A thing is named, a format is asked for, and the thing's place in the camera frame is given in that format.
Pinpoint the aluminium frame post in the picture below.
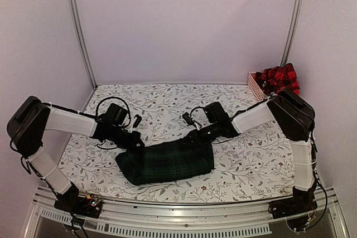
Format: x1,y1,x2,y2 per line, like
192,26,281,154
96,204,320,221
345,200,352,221
280,0,303,67
68,0,98,89

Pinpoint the front aluminium rail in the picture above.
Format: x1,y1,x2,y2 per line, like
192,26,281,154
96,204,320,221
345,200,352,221
24,186,350,237

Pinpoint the pink plastic basket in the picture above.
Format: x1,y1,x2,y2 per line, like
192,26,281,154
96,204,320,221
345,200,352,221
248,72,268,102

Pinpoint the floral patterned table mat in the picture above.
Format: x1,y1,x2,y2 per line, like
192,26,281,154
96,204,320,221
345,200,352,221
59,84,313,203

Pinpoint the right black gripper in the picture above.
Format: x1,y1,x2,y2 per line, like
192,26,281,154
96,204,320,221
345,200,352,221
181,122,221,147

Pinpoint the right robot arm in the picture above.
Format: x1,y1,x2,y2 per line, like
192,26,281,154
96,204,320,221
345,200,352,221
184,89,317,213

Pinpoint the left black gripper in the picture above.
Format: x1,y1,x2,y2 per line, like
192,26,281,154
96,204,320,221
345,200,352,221
109,125,144,149

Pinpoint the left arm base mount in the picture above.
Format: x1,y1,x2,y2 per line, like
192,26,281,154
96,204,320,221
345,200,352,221
54,191,103,218

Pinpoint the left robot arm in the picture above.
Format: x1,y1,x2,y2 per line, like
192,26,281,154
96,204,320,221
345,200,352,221
6,96,144,212

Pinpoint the dark green plaid skirt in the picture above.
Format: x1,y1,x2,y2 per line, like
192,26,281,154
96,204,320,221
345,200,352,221
115,139,214,186

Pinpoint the right aluminium frame post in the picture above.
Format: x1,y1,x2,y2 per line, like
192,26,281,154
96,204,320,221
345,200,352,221
280,0,303,67

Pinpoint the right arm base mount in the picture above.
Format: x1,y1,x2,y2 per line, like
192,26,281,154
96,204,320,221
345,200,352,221
268,188,317,232

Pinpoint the left aluminium frame post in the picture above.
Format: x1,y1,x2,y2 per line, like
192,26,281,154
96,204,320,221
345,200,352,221
68,0,98,89

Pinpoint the red black plaid shirt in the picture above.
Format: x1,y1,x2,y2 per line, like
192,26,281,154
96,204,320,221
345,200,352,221
255,63,300,95

